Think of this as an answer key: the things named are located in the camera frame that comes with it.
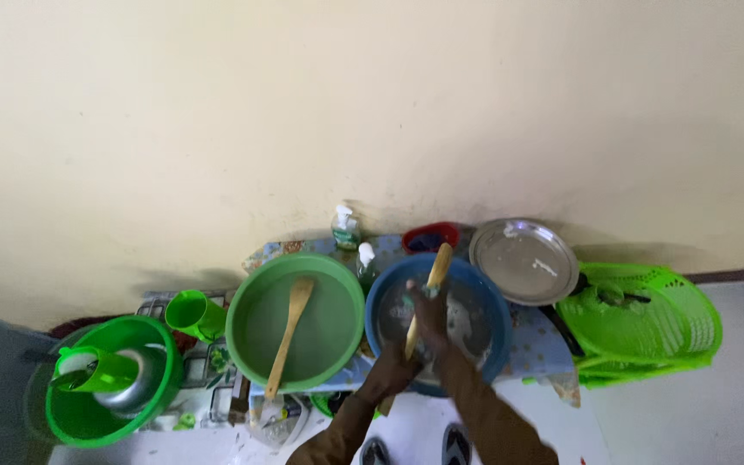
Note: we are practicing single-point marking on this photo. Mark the green plastic mug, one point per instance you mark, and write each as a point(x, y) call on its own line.
point(104, 371)

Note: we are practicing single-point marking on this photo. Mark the clear plastic bag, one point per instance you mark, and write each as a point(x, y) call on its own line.
point(275, 423)

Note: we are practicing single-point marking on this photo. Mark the blue floral tablecloth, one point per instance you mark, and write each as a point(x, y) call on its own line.
point(537, 342)

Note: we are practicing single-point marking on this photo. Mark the large green plastic bowl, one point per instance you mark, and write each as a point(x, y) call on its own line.
point(75, 413)

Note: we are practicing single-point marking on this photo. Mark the person's right sandal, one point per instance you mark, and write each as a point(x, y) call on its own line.
point(456, 445)

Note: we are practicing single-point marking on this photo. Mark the blue plastic basin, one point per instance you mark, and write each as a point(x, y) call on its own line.
point(482, 310)

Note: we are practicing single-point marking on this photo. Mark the person's sandal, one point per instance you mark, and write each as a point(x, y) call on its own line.
point(375, 453)
point(456, 445)

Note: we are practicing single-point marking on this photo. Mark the long wooden spoon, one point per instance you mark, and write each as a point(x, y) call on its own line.
point(289, 329)

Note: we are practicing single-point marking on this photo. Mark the floral gas stove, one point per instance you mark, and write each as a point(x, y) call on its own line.
point(207, 368)

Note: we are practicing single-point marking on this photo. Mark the person's right hand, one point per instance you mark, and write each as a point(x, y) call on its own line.
point(433, 326)

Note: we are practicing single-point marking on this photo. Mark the red plastic bowl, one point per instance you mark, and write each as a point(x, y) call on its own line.
point(430, 240)

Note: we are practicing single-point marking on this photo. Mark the steel pot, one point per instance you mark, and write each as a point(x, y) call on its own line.
point(143, 381)

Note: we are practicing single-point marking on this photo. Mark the person's left fingers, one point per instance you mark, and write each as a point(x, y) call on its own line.
point(411, 365)

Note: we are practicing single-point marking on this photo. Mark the green plastic basin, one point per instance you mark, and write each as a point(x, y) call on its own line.
point(320, 336)

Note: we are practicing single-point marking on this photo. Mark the person's left sandal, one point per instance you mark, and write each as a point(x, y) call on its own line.
point(375, 453)

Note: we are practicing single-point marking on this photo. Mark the wooden spatula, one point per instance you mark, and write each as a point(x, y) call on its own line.
point(440, 265)

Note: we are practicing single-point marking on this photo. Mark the green plastic cup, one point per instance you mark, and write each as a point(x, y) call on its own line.
point(194, 315)

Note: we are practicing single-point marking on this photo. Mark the round steel plate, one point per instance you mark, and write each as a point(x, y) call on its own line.
point(524, 261)

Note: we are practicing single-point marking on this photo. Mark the person's left hand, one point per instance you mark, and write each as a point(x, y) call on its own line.
point(388, 374)

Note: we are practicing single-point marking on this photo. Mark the person's right fingers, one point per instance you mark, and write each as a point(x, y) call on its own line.
point(422, 300)

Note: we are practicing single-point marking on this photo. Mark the soap bottle with green label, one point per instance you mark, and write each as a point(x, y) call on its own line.
point(345, 232)

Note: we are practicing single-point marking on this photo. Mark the bright green plastic basket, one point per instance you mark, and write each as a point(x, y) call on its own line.
point(656, 329)

